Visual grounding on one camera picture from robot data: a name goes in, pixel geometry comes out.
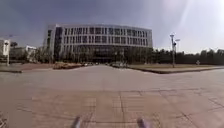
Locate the grey stone paved plaza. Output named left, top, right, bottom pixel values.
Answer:
left=0, top=64, right=224, bottom=128

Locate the row of dark trees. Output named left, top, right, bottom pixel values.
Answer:
left=126, top=46, right=224, bottom=66

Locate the robot's own part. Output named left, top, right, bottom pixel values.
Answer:
left=136, top=116, right=149, bottom=128
left=71, top=115, right=83, bottom=128

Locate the row of trees before building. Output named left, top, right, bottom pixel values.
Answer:
left=34, top=45, right=128, bottom=65

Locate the white sign on pole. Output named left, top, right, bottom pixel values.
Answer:
left=2, top=38, right=12, bottom=67

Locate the wide curved glass-fronted building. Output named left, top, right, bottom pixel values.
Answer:
left=43, top=23, right=154, bottom=65

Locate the raised bed with bushes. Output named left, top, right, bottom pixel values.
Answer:
left=0, top=61, right=85, bottom=74

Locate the tall lamp pole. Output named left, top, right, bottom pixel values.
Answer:
left=168, top=32, right=181, bottom=69

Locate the flat grass bed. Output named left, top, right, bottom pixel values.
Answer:
left=127, top=63, right=224, bottom=75

